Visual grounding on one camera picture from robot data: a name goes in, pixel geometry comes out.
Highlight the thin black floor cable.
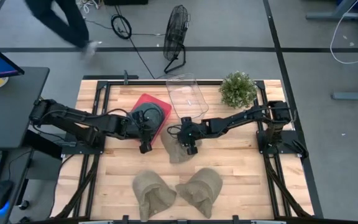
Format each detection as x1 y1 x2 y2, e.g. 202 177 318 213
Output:
85 18 167 37

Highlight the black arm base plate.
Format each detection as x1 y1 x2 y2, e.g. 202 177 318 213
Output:
257 130 304 155
61 130 107 156

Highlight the dark green hat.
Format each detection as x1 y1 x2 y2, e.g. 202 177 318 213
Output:
132 102 165 131

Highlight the grey desk foot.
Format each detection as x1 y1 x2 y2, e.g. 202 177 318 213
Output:
331 91 358 101

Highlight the black computer mouse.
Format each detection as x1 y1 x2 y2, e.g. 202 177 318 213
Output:
0 179 14 212

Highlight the small green potted plant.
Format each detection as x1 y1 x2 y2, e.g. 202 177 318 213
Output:
218 71 258 109

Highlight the black desk top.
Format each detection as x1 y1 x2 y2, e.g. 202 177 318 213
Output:
0 67 50 150

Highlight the long black floor cable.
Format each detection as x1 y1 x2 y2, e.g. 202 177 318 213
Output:
113 4 155 79

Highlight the black desk support bar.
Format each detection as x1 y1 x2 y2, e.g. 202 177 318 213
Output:
22 129 63 160

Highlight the white cable bundle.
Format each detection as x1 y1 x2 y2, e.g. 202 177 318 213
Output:
76 0 101 15

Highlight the black floor fan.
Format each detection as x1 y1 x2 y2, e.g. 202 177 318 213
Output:
162 4 191 75

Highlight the grey desk leg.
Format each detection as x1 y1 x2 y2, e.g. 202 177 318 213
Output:
305 0 358 21

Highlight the black box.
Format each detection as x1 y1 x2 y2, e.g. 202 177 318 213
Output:
103 0 149 6

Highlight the long white cable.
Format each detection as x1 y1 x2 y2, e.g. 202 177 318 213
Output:
329 0 358 65

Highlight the black aluminium table frame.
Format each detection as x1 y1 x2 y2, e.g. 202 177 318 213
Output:
50 74 324 224

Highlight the red plastic bin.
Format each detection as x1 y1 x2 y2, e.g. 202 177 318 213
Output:
131 93 173 146

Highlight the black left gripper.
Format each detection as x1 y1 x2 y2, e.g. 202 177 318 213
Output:
126 110 153 154

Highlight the tan hat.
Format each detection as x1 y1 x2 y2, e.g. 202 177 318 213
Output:
160 124 203 164
175 167 223 220
132 170 178 223

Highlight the person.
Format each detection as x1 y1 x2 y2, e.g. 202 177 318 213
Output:
23 0 101 58

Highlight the coiled black cable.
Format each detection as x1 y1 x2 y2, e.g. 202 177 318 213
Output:
110 14 133 40

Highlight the clear plastic bin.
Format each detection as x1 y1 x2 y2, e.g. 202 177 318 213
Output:
165 73 209 121

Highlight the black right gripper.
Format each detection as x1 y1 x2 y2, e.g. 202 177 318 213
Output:
177 116 206 156

